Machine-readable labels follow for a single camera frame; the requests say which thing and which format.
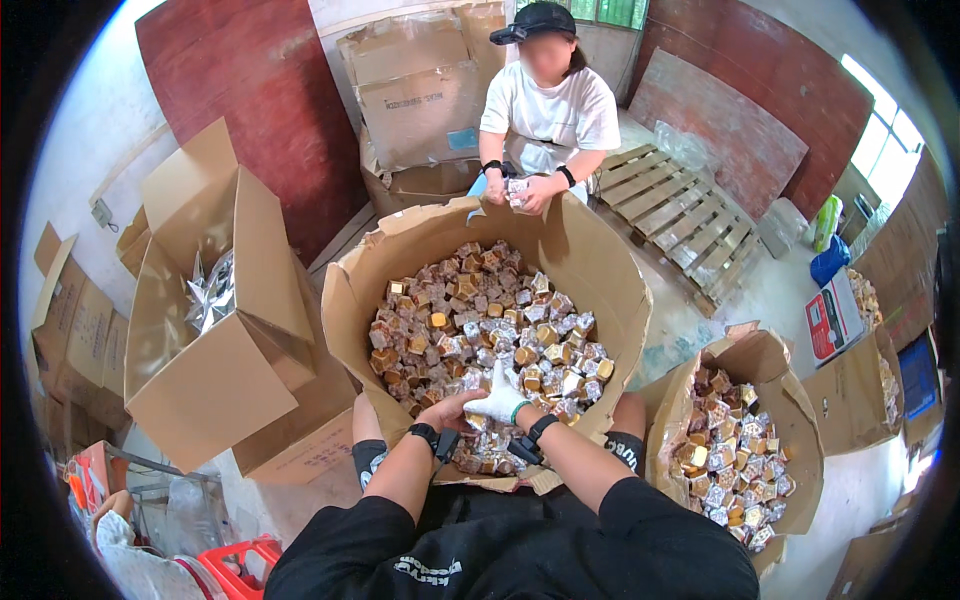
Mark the person's left hand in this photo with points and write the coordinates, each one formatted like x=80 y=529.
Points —
x=448 y=412

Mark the person's right hand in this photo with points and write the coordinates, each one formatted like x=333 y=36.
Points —
x=501 y=399

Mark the person's left fingers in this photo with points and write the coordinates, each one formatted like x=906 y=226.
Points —
x=471 y=400

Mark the person's right fingers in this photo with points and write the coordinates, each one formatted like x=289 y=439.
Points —
x=498 y=377

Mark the black wrist band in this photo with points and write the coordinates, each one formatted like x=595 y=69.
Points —
x=541 y=427
x=426 y=433

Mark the pile of foil wrapped cubes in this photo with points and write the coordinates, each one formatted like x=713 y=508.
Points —
x=480 y=315

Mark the large round cardboard carton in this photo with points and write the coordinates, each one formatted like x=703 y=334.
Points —
x=585 y=255

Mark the person's body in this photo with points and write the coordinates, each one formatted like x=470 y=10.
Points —
x=525 y=547

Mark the foil wrapped cube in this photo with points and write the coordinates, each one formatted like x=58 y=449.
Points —
x=517 y=192

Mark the wooden pallet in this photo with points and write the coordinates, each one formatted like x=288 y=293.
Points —
x=675 y=214

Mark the heap of foil wrapped cubes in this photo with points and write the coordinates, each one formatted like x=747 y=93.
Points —
x=731 y=465

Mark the open brown cardboard box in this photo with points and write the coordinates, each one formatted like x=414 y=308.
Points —
x=217 y=390

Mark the silver foil bags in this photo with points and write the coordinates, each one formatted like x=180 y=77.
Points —
x=211 y=294

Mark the red plastic stool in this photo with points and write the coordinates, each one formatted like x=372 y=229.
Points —
x=240 y=566

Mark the stack of big worn cartons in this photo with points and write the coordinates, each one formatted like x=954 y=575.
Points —
x=420 y=97

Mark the clear plastic bag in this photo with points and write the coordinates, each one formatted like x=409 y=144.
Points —
x=679 y=146

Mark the torn brown cardboard carton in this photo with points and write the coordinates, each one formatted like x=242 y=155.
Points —
x=796 y=420

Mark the white plastic sack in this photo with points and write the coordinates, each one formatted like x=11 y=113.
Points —
x=784 y=225

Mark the pale red wooden board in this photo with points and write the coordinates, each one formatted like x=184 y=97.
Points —
x=720 y=127

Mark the red and white box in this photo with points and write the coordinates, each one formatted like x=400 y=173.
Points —
x=831 y=319

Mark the blue plastic bag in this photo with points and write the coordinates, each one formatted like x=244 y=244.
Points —
x=829 y=262

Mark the cardboard carton with cubes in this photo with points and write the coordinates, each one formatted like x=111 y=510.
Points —
x=851 y=405

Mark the green and white bag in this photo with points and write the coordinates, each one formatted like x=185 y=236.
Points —
x=827 y=221

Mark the window with green view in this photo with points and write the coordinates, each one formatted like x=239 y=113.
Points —
x=607 y=11

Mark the orange and metal cart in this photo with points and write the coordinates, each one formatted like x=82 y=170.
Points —
x=86 y=480

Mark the stack of flat cartons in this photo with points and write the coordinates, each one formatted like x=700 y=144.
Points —
x=82 y=330

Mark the flat brown cartons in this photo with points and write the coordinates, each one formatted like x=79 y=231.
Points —
x=870 y=555

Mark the wide dark red wooden board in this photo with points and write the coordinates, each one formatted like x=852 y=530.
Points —
x=795 y=82

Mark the blue crate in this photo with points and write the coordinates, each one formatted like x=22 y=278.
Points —
x=919 y=375

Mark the bright side window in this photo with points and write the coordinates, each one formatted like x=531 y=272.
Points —
x=885 y=139

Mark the wall socket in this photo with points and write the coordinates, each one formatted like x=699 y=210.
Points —
x=102 y=213

